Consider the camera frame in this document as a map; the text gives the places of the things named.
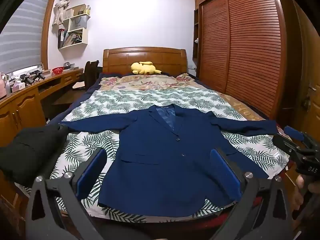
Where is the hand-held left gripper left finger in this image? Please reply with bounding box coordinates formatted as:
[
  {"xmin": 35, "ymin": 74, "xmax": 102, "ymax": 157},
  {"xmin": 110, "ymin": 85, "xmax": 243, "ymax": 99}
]
[{"xmin": 25, "ymin": 147, "xmax": 108, "ymax": 240}]

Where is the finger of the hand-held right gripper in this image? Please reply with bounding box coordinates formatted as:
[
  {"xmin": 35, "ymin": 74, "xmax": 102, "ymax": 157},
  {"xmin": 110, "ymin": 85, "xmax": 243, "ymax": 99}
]
[
  {"xmin": 272, "ymin": 134, "xmax": 304, "ymax": 164},
  {"xmin": 284, "ymin": 126, "xmax": 318, "ymax": 150}
]

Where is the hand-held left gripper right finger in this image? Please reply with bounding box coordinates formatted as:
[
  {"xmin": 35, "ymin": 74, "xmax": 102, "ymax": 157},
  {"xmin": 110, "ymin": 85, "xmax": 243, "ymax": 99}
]
[{"xmin": 210, "ymin": 148, "xmax": 294, "ymax": 240}]

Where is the blue suit jacket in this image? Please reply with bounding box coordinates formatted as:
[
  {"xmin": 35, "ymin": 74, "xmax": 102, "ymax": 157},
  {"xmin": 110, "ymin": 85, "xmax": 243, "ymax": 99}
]
[{"xmin": 60, "ymin": 104, "xmax": 279, "ymax": 218}]

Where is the person's right hand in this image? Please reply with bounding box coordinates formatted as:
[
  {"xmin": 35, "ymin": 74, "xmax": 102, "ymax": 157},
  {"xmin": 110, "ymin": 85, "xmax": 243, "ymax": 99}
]
[{"xmin": 291, "ymin": 174, "xmax": 307, "ymax": 213}]

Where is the wooden door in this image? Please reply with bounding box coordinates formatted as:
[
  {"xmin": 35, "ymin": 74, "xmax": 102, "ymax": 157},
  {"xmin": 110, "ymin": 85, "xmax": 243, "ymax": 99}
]
[{"xmin": 277, "ymin": 0, "xmax": 320, "ymax": 140}]

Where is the orange patterned blanket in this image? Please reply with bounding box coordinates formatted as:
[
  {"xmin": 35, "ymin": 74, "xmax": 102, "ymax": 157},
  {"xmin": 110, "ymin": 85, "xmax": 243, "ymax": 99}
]
[{"xmin": 220, "ymin": 90, "xmax": 268, "ymax": 123}]

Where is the black folded garment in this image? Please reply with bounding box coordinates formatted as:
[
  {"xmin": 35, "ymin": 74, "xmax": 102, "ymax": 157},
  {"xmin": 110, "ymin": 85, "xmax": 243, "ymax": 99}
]
[{"xmin": 0, "ymin": 124, "xmax": 69, "ymax": 188}]

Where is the wooden louvered wardrobe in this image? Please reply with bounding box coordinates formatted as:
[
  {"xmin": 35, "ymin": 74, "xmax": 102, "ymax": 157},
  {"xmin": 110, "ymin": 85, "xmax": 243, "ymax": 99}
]
[{"xmin": 192, "ymin": 0, "xmax": 288, "ymax": 119}]

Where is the wooden desk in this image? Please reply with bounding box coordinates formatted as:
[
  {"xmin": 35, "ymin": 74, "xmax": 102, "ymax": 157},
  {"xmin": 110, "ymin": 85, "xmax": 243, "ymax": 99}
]
[{"xmin": 0, "ymin": 67, "xmax": 84, "ymax": 135}]

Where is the dark chair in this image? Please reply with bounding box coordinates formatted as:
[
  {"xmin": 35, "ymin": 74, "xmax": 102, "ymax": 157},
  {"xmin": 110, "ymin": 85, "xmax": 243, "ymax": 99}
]
[{"xmin": 72, "ymin": 60, "xmax": 100, "ymax": 90}]

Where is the floral blanket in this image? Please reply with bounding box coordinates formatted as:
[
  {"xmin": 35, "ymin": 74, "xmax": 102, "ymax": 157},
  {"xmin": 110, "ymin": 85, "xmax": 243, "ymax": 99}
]
[{"xmin": 96, "ymin": 73, "xmax": 200, "ymax": 92}]

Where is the white tissue box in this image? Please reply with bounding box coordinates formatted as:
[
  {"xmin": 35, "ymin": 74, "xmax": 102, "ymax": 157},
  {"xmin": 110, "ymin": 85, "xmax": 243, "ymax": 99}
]
[{"xmin": 11, "ymin": 80, "xmax": 27, "ymax": 94}]

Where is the yellow plush toy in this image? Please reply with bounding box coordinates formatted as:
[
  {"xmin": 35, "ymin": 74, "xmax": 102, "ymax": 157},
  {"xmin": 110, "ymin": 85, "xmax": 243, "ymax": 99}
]
[{"xmin": 130, "ymin": 61, "xmax": 162, "ymax": 75}]

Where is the pink bottle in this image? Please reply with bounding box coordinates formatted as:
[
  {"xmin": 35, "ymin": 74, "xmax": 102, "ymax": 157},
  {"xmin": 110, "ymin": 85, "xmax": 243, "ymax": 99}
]
[{"xmin": 0, "ymin": 72, "xmax": 8, "ymax": 99}]

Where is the wooden bed headboard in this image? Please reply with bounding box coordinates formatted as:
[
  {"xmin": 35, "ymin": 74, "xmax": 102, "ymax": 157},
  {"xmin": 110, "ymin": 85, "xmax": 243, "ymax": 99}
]
[{"xmin": 102, "ymin": 46, "xmax": 188, "ymax": 76}]

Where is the row of books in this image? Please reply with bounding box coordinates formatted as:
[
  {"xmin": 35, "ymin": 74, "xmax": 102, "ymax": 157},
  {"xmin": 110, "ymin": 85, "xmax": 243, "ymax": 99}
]
[{"xmin": 58, "ymin": 29, "xmax": 83, "ymax": 48}]

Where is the grey window blind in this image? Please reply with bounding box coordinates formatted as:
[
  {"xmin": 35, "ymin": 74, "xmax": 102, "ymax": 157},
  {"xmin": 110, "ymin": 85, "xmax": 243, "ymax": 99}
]
[{"xmin": 0, "ymin": 0, "xmax": 54, "ymax": 74}]

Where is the white paper bag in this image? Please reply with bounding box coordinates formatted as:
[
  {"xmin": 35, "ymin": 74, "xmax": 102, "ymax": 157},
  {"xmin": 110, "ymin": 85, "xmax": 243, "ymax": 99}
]
[{"xmin": 70, "ymin": 17, "xmax": 88, "ymax": 29}]

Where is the beige hanging cloth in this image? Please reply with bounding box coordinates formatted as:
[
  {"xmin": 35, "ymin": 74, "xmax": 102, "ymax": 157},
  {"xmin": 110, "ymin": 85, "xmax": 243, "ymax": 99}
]
[{"xmin": 52, "ymin": 0, "xmax": 77, "ymax": 25}]

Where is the white wall shelf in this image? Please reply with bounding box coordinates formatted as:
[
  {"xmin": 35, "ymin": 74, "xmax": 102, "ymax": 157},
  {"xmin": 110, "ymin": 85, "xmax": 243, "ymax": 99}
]
[{"xmin": 57, "ymin": 4, "xmax": 91, "ymax": 50}]

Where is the wooden window frame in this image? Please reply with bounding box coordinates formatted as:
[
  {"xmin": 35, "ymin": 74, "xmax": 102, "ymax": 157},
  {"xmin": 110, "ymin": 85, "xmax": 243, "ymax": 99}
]
[{"xmin": 41, "ymin": 0, "xmax": 59, "ymax": 70}]

